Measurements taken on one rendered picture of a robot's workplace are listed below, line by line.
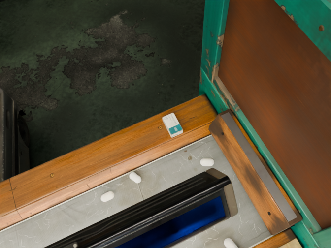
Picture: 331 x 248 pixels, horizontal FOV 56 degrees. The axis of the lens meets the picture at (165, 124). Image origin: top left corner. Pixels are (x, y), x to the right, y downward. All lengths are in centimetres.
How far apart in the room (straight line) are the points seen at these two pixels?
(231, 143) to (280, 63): 27
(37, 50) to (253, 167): 178
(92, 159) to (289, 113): 51
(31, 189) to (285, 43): 69
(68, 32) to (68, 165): 150
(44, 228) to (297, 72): 68
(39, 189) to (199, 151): 43
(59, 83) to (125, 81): 41
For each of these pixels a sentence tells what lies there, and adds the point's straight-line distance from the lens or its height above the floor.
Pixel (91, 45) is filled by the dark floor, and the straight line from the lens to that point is 214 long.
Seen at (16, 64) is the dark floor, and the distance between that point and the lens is 223.
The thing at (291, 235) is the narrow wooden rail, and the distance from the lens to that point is 82.
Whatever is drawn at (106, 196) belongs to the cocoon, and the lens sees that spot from 82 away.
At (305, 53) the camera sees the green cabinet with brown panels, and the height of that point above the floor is 117.
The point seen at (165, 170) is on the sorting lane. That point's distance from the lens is 84.
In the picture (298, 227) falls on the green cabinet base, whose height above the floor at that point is 81.
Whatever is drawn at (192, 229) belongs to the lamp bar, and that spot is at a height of 107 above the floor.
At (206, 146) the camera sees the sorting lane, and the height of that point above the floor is 74.
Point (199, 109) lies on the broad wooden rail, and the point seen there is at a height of 76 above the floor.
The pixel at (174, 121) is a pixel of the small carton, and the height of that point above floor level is 79.
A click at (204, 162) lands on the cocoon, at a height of 76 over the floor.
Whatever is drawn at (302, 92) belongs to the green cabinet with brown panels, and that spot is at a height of 111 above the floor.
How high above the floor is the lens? 154
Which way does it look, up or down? 63 degrees down
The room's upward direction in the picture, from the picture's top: 7 degrees counter-clockwise
